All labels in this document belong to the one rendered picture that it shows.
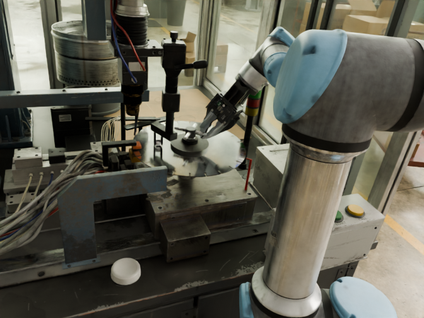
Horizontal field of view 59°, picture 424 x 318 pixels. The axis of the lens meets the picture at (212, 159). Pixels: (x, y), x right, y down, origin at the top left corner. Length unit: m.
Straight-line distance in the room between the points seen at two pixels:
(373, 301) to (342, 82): 0.41
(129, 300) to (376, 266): 1.68
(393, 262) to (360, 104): 2.02
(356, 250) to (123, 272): 0.61
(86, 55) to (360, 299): 1.28
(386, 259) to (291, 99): 2.05
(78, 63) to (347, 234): 1.16
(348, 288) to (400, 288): 1.59
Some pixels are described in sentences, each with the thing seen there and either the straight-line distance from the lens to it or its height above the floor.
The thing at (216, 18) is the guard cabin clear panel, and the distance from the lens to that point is 2.06.
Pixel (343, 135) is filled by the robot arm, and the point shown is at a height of 1.29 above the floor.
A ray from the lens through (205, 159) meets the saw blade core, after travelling 1.03.
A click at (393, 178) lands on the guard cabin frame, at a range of 1.10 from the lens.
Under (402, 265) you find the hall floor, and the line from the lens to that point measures 2.46.
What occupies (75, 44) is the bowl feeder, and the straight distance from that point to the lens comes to 1.59.
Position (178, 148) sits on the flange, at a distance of 1.05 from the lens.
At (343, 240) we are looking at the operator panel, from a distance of 1.04.
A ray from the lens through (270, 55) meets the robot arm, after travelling 0.86.
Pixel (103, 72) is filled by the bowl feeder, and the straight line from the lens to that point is 1.62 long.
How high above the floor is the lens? 1.47
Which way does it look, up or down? 30 degrees down
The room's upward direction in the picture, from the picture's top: 7 degrees clockwise
